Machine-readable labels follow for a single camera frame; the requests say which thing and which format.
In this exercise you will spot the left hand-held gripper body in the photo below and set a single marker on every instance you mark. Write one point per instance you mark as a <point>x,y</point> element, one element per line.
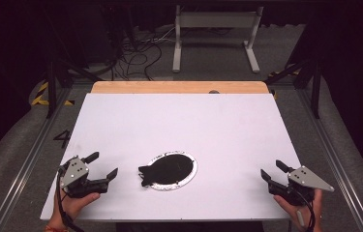
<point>74,172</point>

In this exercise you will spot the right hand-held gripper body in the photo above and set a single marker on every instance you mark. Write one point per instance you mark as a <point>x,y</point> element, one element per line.
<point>308,180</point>

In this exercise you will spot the person's left hand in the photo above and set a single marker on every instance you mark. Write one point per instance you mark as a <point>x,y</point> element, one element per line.
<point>72,204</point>

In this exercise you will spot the person's right hand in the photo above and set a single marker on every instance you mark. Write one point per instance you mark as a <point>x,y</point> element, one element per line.
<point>293,212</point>

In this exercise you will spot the black metal stand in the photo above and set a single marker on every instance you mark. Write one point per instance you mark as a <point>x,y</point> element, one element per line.
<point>52,93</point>
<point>315,93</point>

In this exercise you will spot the yellow and black floor tape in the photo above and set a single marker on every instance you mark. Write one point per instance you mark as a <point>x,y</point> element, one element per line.
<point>276,73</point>
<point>40,96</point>

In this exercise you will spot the white board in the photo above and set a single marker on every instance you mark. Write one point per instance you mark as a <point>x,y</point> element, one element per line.
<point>201,122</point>

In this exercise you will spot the wooden table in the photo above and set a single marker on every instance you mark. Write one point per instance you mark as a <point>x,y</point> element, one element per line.
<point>169,87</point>

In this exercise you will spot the aluminium floor rail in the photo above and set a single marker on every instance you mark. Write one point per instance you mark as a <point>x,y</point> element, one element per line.
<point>334,154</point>
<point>24,167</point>

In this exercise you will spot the grey metal table frame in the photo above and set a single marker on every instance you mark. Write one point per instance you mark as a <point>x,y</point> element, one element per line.
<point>216,19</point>

